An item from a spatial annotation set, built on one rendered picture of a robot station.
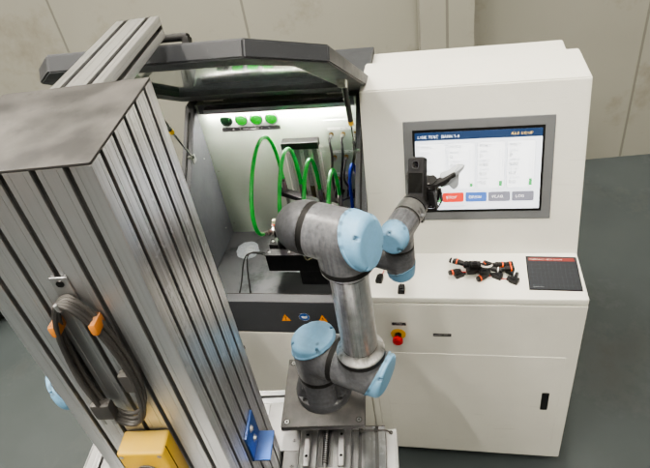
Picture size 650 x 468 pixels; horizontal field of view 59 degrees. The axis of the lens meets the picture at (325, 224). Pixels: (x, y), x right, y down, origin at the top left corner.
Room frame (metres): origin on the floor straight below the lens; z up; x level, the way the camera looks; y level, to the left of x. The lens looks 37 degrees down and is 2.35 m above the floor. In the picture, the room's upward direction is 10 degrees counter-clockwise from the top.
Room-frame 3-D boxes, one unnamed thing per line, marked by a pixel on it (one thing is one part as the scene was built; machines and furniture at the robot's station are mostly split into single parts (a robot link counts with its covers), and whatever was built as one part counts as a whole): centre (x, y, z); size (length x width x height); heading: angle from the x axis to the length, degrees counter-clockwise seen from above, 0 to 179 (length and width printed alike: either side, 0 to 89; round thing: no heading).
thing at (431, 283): (1.37, -0.45, 0.96); 0.70 x 0.22 x 0.03; 75
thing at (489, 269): (1.36, -0.49, 1.01); 0.23 x 0.11 x 0.06; 75
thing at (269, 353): (1.45, 0.25, 0.44); 0.65 x 0.02 x 0.68; 75
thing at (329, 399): (0.98, 0.08, 1.09); 0.15 x 0.15 x 0.10
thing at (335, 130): (1.89, -0.12, 1.20); 0.13 x 0.03 x 0.31; 75
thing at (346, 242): (0.90, -0.03, 1.41); 0.15 x 0.12 x 0.55; 55
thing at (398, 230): (1.11, -0.18, 1.43); 0.11 x 0.08 x 0.09; 145
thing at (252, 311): (1.47, 0.24, 0.87); 0.62 x 0.04 x 0.16; 75
